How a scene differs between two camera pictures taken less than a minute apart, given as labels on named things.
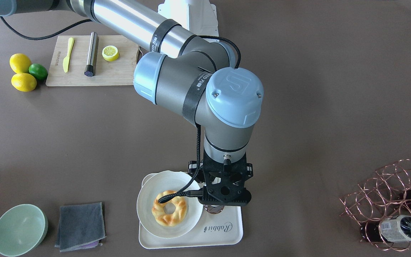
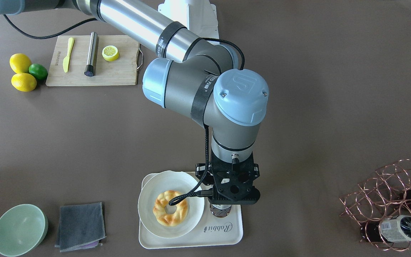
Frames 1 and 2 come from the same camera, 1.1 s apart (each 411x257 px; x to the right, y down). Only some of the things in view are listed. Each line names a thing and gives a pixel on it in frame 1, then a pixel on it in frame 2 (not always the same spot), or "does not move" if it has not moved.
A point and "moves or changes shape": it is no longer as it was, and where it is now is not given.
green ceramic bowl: (22, 228) does not move
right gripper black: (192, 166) to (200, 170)
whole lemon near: (23, 82) does not move
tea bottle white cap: (212, 210) moves or changes shape
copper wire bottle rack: (387, 207) does not move
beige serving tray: (224, 229) does not move
